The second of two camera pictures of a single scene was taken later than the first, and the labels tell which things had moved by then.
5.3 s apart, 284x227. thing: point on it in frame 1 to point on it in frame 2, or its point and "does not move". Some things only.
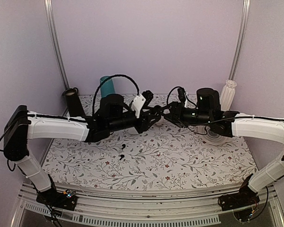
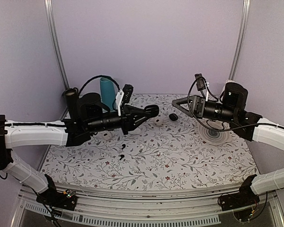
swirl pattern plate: (211, 137) does not move
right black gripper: (175, 106) to (195, 100)
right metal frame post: (246, 6) does not move
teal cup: (107, 88) does not move
